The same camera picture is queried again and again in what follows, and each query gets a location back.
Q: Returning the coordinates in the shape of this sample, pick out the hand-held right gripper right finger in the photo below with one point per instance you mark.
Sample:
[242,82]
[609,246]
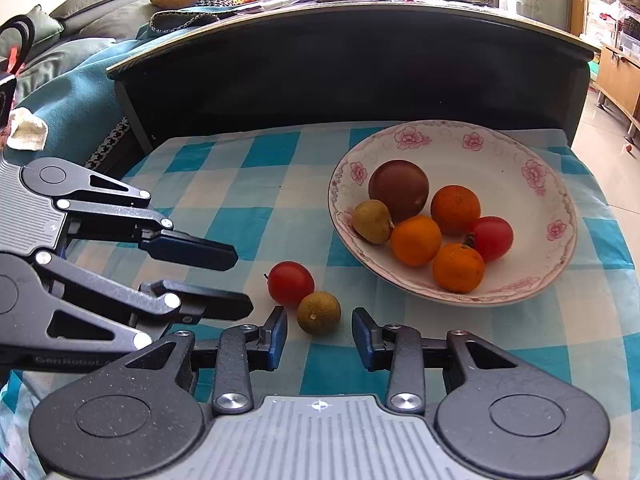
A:
[362,337]

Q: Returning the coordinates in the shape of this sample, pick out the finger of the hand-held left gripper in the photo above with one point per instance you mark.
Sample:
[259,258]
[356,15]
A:
[200,252]
[215,305]

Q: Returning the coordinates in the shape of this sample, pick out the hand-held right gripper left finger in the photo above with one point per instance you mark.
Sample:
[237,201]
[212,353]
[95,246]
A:
[277,337]

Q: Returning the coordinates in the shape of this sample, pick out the brown longan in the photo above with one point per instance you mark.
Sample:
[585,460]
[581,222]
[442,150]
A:
[372,222]
[318,313]

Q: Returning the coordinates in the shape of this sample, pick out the red cherry tomato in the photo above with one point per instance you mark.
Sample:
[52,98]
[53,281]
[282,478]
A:
[290,283]
[494,237]

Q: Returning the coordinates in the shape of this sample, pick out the small orange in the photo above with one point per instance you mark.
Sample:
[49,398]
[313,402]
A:
[416,241]
[458,268]
[456,209]

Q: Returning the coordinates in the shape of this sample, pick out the dark purple tomato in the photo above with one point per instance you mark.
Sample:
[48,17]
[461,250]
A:
[399,190]

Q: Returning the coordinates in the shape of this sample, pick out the white floral plate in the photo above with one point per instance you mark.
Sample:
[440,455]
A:
[540,240]

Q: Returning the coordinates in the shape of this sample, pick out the white crumpled cloth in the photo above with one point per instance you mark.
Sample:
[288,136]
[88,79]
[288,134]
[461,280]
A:
[27,130]

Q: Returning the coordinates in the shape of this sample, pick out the blue checkered tablecloth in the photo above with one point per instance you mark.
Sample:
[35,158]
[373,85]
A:
[260,175]

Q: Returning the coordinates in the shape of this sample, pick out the teal blanket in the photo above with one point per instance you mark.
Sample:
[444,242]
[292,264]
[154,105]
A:
[85,85]

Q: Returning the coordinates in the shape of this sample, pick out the grey sofa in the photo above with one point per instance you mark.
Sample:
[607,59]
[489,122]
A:
[90,5]

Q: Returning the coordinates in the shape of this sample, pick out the dark coffee table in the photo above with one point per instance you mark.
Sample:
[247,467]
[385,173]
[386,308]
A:
[325,75]

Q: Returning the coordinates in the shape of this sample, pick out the wooden television stand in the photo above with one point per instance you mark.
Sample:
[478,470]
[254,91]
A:
[620,80]

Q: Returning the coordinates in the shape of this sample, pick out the white storage shelf unit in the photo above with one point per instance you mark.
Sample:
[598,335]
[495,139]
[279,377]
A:
[615,15]

